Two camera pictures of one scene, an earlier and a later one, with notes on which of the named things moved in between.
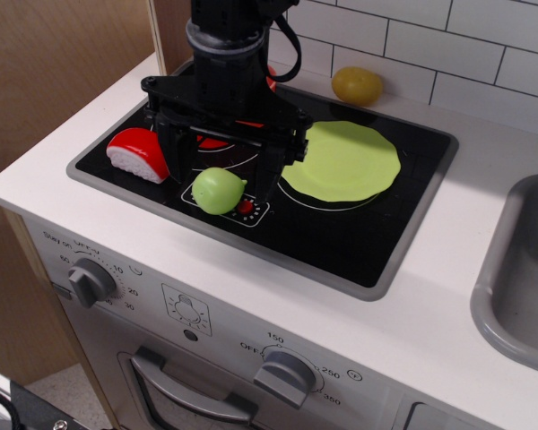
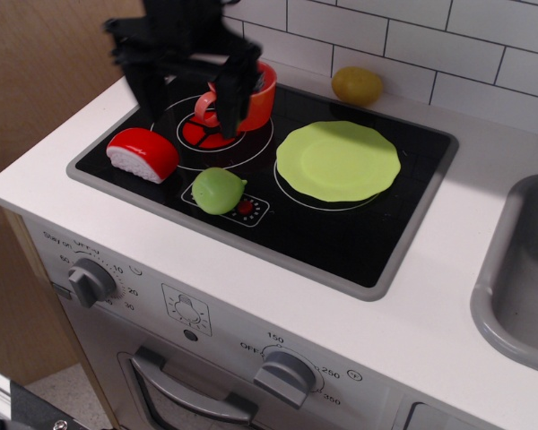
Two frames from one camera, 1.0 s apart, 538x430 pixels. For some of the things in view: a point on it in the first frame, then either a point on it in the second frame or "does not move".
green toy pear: x=217 y=191 does not move
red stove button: x=246 y=207 does not move
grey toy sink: x=513 y=307 does not move
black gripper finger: x=270 y=166 -> x=235 y=81
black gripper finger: x=177 y=141 -> x=148 y=78
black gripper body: x=229 y=92 -> x=170 y=30
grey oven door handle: x=233 y=408 does not move
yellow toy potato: x=357 y=86 does not move
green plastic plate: x=344 y=161 does not move
